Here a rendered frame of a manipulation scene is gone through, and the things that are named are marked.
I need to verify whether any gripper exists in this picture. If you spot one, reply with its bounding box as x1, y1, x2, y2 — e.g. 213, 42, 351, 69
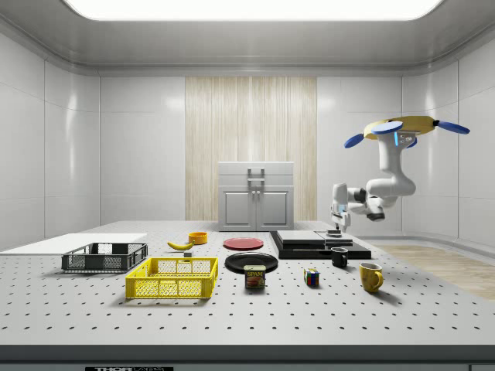
329, 213, 352, 233

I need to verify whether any black mug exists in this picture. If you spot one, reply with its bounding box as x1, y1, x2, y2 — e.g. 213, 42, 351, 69
330, 247, 350, 269

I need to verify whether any black stove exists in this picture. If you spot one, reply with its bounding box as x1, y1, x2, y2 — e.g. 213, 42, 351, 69
269, 229, 374, 260

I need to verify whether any puzzle cube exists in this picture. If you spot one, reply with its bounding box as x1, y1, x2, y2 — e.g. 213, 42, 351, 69
303, 267, 322, 288

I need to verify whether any yellow mug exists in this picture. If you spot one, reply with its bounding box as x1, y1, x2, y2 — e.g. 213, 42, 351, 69
359, 262, 385, 293

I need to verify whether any white cabinet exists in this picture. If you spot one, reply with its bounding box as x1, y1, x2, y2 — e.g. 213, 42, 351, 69
217, 161, 295, 232

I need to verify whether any red plate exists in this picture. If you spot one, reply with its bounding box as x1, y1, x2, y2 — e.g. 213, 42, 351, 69
223, 237, 265, 251

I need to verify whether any flat-sided can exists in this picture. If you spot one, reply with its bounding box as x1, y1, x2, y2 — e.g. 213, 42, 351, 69
244, 264, 267, 290

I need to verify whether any black plate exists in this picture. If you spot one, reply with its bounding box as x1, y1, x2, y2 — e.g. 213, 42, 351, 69
224, 252, 279, 274

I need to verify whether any drone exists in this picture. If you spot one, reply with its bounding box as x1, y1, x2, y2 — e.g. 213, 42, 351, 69
343, 114, 471, 149

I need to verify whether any yellow basket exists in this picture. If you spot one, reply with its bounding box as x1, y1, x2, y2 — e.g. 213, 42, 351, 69
125, 257, 220, 300

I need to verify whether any dark grey basket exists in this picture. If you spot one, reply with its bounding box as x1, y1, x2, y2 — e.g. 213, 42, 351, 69
61, 242, 149, 274

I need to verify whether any white board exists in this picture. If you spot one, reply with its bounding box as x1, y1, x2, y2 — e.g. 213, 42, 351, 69
0, 233, 149, 255

